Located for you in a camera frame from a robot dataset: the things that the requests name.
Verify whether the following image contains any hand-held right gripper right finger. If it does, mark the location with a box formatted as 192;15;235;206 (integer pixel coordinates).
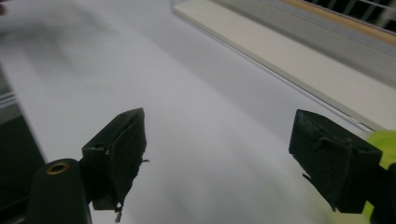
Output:
288;108;383;215

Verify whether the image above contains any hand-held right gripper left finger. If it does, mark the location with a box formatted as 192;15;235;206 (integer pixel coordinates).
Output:
81;107;149;224

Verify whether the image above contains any yellow-green object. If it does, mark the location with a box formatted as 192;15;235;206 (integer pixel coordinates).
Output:
361;129;396;222

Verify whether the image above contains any cream board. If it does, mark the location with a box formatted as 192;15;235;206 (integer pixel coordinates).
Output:
172;0;396;131

